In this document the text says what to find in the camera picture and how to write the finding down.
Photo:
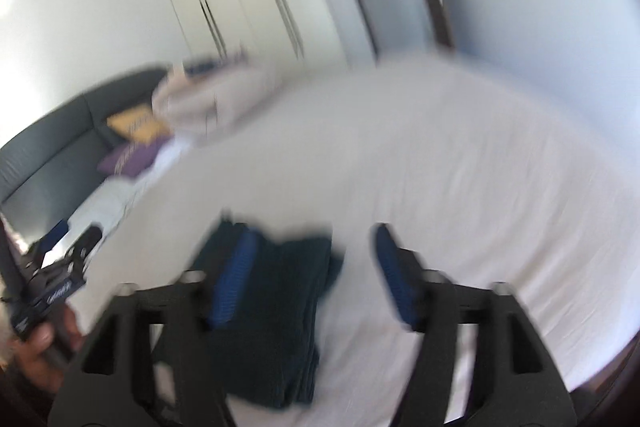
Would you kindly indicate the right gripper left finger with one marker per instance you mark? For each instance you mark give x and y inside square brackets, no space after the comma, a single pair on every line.
[147,361]

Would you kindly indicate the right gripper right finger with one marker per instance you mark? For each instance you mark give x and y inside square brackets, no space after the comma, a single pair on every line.
[515,381]

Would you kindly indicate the dark green garment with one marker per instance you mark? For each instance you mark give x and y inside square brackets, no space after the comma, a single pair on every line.
[261,340]

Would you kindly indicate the left hand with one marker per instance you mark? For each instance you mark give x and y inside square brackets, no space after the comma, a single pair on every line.
[30,358]

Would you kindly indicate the light blue pillow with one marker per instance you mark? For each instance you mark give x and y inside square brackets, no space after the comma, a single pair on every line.
[116,196]

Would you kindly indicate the dark grey headboard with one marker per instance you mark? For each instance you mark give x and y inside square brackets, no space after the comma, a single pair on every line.
[50,168]

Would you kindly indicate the purple cushion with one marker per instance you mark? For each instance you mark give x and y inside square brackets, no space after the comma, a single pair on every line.
[132,158]

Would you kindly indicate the beige bed sheet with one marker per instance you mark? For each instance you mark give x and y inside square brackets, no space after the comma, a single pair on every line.
[486,182]

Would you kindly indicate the yellow cushion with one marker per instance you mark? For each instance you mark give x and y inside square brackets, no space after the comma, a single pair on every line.
[139,124]

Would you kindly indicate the folded beige duvet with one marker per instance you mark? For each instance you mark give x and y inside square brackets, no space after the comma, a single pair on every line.
[206,105]

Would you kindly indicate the blue patterned cloth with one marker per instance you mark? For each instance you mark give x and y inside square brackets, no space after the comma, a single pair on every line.
[198,66]

